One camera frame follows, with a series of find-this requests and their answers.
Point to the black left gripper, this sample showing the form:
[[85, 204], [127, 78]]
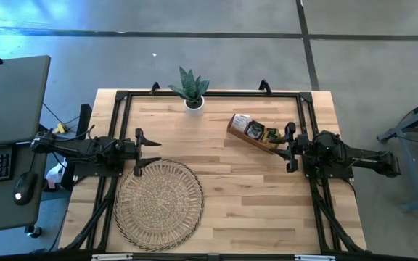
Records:
[[131, 150]]

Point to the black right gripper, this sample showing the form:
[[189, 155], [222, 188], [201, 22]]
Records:
[[299, 148]]

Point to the wooden tea organizer box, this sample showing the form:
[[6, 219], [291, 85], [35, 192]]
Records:
[[243, 139]]

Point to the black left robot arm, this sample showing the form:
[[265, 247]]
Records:
[[85, 146]]

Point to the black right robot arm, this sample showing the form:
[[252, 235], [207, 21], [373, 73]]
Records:
[[339, 152]]

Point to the round woven straw placemat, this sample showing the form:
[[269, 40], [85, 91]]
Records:
[[158, 206]]

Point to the white cylindrical plant pot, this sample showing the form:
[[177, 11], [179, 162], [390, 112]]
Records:
[[194, 110]]

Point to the green snake plant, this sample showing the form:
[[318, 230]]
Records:
[[191, 85]]

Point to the yellow connector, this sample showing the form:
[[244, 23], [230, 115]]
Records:
[[60, 128]]

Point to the black computer mouse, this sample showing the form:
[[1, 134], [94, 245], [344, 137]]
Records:
[[25, 188]]

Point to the blue-grey metal stand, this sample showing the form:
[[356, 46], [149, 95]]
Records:
[[410, 170]]

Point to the black desk caster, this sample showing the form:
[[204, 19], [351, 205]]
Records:
[[35, 232]]

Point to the grey office desk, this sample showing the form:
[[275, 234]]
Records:
[[9, 98]]

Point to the black metal table frame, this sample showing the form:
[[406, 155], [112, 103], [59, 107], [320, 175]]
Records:
[[230, 94]]

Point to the white table bracket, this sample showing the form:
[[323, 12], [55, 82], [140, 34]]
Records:
[[111, 257], [314, 257]]

